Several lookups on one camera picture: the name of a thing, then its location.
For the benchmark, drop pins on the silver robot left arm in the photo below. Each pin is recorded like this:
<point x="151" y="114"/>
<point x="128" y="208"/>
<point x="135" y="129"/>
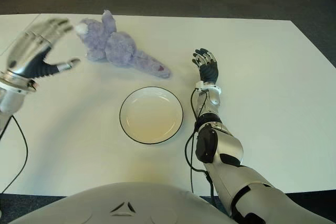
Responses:
<point x="10" y="100"/>

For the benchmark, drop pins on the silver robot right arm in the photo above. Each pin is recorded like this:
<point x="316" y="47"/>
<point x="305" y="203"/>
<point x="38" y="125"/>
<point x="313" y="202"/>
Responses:
<point x="228" y="145"/>

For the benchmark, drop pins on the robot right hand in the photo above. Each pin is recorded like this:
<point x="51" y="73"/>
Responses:
<point x="208" y="70"/>

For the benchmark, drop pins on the purple plush bunny doll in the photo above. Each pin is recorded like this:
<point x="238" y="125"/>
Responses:
<point x="118" y="48"/>

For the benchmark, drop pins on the white plate with black rim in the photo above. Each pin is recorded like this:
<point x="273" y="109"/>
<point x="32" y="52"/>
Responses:
<point x="152" y="116"/>

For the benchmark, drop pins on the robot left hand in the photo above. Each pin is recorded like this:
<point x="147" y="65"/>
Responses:
<point x="29" y="51"/>

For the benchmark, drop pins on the silver robot torso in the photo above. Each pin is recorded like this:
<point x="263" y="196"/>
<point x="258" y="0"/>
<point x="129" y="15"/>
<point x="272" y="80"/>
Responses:
<point x="118" y="203"/>

